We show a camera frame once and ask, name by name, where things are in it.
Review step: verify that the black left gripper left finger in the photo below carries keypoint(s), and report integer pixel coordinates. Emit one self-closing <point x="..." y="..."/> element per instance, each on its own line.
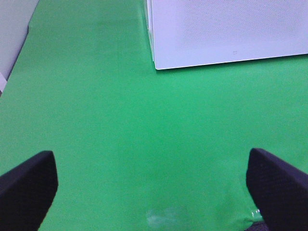
<point x="27" y="192"/>

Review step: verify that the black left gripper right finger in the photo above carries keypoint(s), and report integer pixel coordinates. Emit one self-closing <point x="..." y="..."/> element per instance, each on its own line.
<point x="279" y="190"/>

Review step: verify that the white microwave door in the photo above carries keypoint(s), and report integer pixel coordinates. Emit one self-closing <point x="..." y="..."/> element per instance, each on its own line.
<point x="184" y="33"/>

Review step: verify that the green table cloth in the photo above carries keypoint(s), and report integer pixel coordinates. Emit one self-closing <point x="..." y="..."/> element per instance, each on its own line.
<point x="138" y="149"/>

